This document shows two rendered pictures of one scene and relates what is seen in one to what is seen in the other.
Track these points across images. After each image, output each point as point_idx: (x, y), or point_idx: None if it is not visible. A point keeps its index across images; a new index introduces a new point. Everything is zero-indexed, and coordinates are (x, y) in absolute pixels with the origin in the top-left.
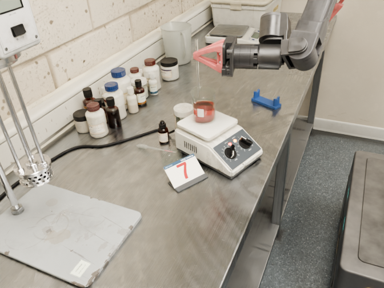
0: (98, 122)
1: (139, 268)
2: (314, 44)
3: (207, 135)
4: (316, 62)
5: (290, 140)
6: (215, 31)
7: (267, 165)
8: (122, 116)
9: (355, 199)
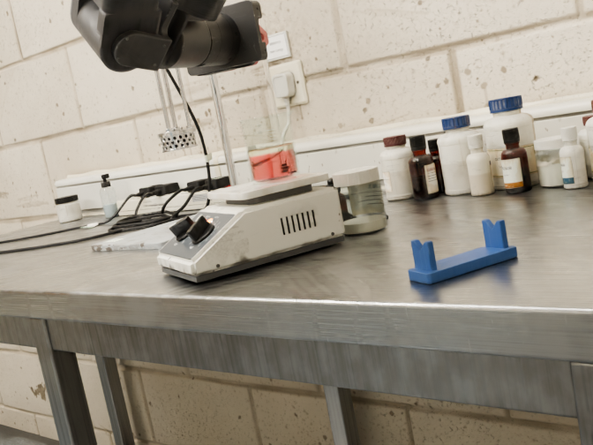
0: (382, 167)
1: (81, 260)
2: (71, 2)
3: (218, 190)
4: (96, 49)
5: None
6: None
7: (165, 291)
8: (448, 189)
9: None
